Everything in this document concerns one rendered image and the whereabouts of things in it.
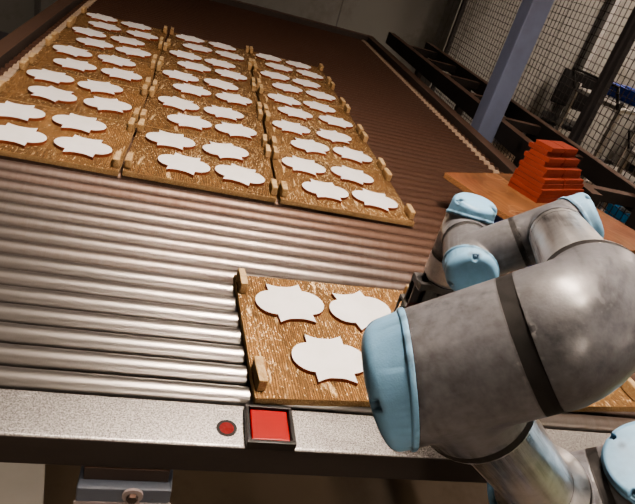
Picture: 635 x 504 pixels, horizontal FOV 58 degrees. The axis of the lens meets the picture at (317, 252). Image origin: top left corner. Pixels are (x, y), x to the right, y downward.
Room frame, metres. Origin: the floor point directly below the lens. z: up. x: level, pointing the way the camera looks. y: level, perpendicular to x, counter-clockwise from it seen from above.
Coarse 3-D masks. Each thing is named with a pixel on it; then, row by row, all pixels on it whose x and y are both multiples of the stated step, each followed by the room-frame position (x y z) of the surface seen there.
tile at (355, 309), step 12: (336, 300) 1.01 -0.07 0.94; (348, 300) 1.02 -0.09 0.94; (360, 300) 1.04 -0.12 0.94; (372, 300) 1.05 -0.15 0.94; (336, 312) 0.97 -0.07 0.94; (348, 312) 0.98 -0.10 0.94; (360, 312) 0.99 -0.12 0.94; (372, 312) 1.01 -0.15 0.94; (384, 312) 1.02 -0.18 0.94; (348, 324) 0.95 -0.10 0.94; (360, 324) 0.95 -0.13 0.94
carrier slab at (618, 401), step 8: (616, 392) 1.00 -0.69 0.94; (624, 392) 1.01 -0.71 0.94; (600, 400) 0.96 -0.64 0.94; (608, 400) 0.97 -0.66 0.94; (616, 400) 0.98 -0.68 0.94; (624, 400) 0.98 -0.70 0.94; (632, 400) 0.99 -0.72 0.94; (584, 408) 0.92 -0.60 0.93; (592, 408) 0.93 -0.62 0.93; (600, 408) 0.94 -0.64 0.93; (608, 408) 0.95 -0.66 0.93; (616, 408) 0.96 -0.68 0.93; (624, 408) 0.96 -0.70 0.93; (632, 408) 0.97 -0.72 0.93
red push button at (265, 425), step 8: (256, 416) 0.65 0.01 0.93; (264, 416) 0.65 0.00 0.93; (272, 416) 0.66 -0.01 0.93; (280, 416) 0.66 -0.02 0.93; (256, 424) 0.63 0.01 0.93; (264, 424) 0.63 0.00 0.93; (272, 424) 0.64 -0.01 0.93; (280, 424) 0.64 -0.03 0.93; (256, 432) 0.61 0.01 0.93; (264, 432) 0.62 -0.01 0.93; (272, 432) 0.62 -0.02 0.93; (280, 432) 0.63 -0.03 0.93; (288, 432) 0.63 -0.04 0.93; (280, 440) 0.61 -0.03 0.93; (288, 440) 0.62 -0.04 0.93
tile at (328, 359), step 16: (304, 336) 0.86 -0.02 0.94; (304, 352) 0.81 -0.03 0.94; (320, 352) 0.83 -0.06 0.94; (336, 352) 0.84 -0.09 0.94; (352, 352) 0.85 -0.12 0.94; (304, 368) 0.77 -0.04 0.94; (320, 368) 0.78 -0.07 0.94; (336, 368) 0.80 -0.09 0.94; (352, 368) 0.81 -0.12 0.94; (352, 384) 0.78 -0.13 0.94
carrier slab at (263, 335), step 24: (264, 288) 0.98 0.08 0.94; (312, 288) 1.04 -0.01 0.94; (336, 288) 1.07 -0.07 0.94; (360, 288) 1.10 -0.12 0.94; (240, 312) 0.88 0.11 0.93; (264, 336) 0.83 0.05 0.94; (288, 336) 0.85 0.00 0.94; (312, 336) 0.88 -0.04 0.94; (336, 336) 0.90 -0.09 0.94; (360, 336) 0.92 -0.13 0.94; (264, 360) 0.77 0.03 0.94; (288, 360) 0.79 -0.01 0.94; (288, 384) 0.73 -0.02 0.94; (312, 384) 0.75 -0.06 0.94; (336, 384) 0.76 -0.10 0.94; (360, 384) 0.78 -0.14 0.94
